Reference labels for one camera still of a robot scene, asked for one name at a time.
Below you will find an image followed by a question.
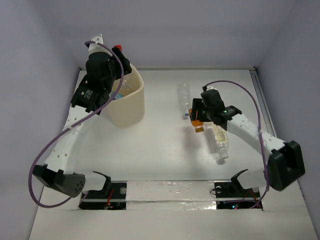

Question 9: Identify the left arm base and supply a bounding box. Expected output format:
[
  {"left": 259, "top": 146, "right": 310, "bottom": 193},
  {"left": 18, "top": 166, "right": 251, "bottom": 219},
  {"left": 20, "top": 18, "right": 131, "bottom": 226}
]
[{"left": 78, "top": 171, "right": 127, "bottom": 211}]

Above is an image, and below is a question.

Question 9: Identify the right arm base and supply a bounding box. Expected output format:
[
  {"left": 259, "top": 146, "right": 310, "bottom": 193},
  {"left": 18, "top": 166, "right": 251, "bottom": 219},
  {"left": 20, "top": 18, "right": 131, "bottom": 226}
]
[{"left": 210, "top": 169, "right": 263, "bottom": 210}]

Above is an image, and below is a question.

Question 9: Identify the orange juice bottle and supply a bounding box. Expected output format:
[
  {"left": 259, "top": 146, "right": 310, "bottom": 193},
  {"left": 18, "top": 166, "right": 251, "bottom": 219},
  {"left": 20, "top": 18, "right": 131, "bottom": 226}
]
[{"left": 188, "top": 108, "right": 205, "bottom": 133}]

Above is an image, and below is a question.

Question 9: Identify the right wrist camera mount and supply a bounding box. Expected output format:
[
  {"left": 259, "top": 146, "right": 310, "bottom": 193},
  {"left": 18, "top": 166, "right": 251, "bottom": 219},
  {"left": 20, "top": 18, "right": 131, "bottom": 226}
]
[{"left": 202, "top": 85, "right": 218, "bottom": 95}]

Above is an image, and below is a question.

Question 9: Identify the clear bottle white cap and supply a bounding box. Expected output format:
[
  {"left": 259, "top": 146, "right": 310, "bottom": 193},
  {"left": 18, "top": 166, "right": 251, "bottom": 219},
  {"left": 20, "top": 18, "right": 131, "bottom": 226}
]
[{"left": 177, "top": 82, "right": 192, "bottom": 119}]

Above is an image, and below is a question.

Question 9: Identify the blue label water bottle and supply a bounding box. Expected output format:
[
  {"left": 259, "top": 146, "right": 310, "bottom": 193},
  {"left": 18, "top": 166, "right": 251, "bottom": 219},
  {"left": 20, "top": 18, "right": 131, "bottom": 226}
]
[{"left": 109, "top": 92, "right": 124, "bottom": 100}]

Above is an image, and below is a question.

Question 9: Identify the red label cola bottle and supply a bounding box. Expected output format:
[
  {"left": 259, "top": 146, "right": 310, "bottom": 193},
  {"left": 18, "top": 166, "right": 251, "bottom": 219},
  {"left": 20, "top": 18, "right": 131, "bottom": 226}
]
[{"left": 112, "top": 44, "right": 133, "bottom": 92}]

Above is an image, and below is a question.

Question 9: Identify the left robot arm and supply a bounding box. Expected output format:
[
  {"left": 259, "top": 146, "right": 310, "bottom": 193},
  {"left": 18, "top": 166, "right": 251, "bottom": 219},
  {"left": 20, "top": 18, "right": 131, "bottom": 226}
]
[{"left": 28, "top": 45, "right": 132, "bottom": 198}]

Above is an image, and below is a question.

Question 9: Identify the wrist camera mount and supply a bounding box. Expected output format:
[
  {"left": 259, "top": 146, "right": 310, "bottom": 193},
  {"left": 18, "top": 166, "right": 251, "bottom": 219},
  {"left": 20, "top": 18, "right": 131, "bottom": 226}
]
[
  {"left": 202, "top": 85, "right": 218, "bottom": 95},
  {"left": 84, "top": 33, "right": 107, "bottom": 55}
]

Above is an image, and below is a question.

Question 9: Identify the cream plastic bin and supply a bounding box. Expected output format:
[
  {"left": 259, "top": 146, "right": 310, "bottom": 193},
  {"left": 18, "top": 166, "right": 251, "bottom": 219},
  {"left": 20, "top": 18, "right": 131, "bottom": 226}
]
[{"left": 106, "top": 65, "right": 145, "bottom": 128}]

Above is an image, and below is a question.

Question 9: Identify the silver tape strip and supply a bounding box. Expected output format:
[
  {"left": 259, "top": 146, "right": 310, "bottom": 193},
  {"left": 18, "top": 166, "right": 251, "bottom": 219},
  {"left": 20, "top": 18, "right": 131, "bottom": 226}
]
[{"left": 125, "top": 181, "right": 217, "bottom": 211}]

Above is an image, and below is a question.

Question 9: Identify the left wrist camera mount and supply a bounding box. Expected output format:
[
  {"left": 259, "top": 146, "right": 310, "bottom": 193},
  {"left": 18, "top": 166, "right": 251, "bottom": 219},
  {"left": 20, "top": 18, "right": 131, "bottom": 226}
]
[{"left": 84, "top": 33, "right": 107, "bottom": 55}]

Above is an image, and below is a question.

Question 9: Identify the aluminium table edge rail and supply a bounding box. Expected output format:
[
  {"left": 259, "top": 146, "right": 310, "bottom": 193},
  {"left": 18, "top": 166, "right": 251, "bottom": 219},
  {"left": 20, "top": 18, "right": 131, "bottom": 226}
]
[{"left": 249, "top": 67, "right": 277, "bottom": 137}]

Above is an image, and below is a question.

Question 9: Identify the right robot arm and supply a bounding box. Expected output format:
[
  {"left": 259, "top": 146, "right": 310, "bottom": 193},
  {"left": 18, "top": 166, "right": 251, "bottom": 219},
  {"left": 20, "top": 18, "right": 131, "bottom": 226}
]
[{"left": 190, "top": 89, "right": 306, "bottom": 196}]

